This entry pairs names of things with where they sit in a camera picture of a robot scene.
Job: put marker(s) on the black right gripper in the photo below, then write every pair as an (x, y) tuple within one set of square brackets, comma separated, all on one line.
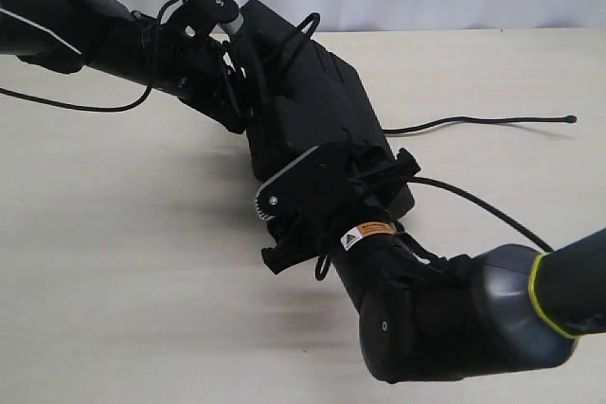
[(377, 178)]

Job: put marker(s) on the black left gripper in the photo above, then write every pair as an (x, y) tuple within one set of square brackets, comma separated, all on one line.
[(195, 71)]

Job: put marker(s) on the black plastic carrying case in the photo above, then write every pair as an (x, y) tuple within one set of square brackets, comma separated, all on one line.
[(295, 95)]

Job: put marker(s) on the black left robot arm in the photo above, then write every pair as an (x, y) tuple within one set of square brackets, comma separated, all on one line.
[(65, 36)]

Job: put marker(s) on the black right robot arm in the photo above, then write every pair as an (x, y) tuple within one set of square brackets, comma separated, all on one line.
[(425, 317)]

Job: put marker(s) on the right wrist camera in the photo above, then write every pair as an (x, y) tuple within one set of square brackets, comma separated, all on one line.
[(313, 186)]

